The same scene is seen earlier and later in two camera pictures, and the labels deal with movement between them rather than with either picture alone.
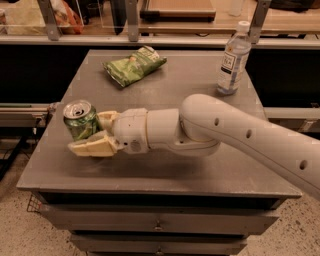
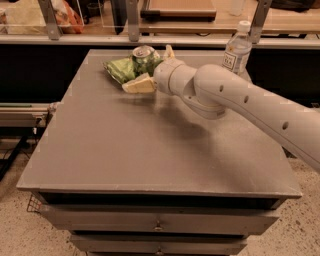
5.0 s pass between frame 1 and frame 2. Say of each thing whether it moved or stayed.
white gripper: moved
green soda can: moved
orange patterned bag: stayed
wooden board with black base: stayed
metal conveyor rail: stayed
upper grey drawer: stayed
